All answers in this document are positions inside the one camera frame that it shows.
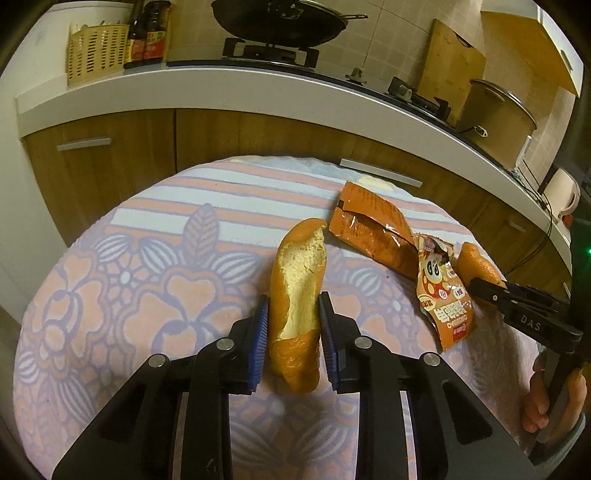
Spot white kitchen countertop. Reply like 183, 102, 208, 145
15, 66, 571, 265

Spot black wok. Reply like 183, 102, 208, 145
211, 0, 369, 48

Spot gas stove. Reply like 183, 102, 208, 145
166, 38, 454, 131

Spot wooden lower cabinets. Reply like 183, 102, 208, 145
23, 109, 571, 298

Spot sauce bottles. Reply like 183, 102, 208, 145
123, 1, 172, 69

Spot dark orange foil wrapper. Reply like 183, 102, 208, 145
329, 182, 418, 280

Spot yellow plastic basket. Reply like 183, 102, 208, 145
66, 22, 129, 87

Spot white electric kettle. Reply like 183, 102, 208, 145
544, 168, 581, 222

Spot orange snack wrapper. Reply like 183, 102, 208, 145
415, 234, 474, 351

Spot orange peel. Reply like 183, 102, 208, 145
453, 242, 506, 290

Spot right hand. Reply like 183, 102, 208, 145
521, 352, 588, 446

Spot upper wall cabinet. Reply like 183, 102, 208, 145
481, 0, 584, 97

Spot patterned pink tablecloth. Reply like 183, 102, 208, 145
13, 156, 537, 479

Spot wooden cutting board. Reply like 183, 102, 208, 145
418, 19, 486, 126

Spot large pomelo peel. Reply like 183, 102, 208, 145
267, 218, 327, 394

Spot large steel pot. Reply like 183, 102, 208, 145
456, 79, 538, 171

